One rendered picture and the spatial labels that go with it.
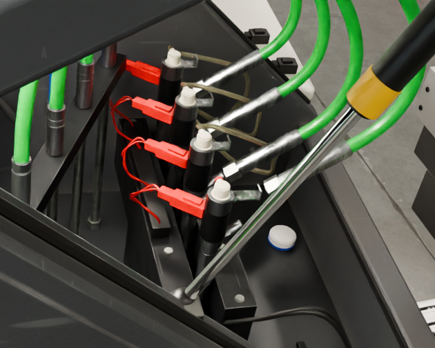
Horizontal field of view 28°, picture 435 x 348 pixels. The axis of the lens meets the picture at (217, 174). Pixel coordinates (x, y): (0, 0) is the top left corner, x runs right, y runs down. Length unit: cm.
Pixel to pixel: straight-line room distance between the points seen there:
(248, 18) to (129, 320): 104
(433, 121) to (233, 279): 55
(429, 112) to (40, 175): 73
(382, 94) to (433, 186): 108
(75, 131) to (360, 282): 41
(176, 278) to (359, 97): 58
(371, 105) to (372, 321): 70
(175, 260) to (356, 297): 26
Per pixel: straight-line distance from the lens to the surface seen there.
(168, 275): 96
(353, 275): 113
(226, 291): 96
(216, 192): 88
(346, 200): 116
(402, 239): 260
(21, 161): 81
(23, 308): 42
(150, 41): 113
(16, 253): 40
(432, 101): 141
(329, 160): 89
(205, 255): 94
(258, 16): 145
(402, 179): 282
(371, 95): 41
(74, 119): 96
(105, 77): 103
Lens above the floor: 168
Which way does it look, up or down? 40 degrees down
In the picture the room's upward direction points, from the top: 12 degrees clockwise
